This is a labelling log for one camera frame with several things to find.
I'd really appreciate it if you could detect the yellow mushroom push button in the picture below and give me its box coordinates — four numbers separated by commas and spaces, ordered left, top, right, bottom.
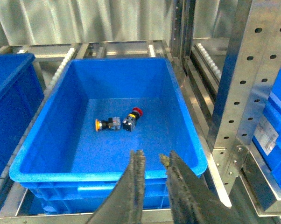
95, 117, 121, 132

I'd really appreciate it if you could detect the perforated metal shelf post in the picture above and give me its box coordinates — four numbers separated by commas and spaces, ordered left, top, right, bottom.
207, 0, 281, 207

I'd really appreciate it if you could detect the blue middle upper bin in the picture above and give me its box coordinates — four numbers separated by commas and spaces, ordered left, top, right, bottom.
0, 53, 44, 176

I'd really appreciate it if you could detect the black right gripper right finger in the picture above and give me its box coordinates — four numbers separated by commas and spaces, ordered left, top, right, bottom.
159, 151, 244, 224

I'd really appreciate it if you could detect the blue bin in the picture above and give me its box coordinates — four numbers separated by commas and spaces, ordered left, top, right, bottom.
9, 58, 207, 214
0, 53, 44, 176

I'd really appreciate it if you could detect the red mushroom push button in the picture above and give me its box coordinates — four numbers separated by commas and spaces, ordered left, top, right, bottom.
122, 107, 143, 132

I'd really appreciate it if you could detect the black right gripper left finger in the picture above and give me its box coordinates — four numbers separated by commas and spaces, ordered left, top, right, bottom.
86, 150, 146, 224

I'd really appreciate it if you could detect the white roller track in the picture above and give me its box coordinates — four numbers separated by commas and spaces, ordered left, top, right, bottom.
44, 47, 76, 97

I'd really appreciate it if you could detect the blue right upper bin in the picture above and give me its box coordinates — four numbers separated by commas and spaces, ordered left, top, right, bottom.
9, 58, 207, 214

